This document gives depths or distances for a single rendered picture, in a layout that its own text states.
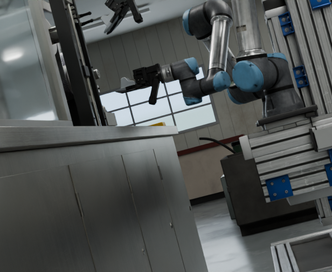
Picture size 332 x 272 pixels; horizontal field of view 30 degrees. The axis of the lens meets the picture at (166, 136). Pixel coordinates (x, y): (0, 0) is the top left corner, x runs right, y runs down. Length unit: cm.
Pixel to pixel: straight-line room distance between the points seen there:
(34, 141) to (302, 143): 138
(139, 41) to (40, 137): 1027
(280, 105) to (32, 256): 144
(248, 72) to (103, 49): 939
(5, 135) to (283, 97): 148
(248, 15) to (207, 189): 669
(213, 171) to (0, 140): 785
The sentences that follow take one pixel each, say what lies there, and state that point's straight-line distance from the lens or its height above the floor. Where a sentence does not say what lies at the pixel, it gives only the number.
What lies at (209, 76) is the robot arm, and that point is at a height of 104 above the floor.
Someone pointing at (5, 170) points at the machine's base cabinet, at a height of 83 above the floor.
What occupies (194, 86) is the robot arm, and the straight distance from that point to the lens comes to 260.
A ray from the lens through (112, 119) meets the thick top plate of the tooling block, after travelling 286.
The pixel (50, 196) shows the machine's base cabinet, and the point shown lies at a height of 76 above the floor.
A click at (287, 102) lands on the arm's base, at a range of 241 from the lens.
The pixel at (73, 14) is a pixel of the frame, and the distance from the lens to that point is 243.
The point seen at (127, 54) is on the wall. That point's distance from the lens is 1152.
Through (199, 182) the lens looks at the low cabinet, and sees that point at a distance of 891.
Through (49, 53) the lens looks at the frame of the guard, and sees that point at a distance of 169.
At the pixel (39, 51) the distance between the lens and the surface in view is 165.
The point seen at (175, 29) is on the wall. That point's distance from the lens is 1144.
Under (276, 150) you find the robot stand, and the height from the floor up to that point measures 69.
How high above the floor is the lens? 78
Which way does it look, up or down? 2 degrees up
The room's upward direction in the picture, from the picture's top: 15 degrees counter-clockwise
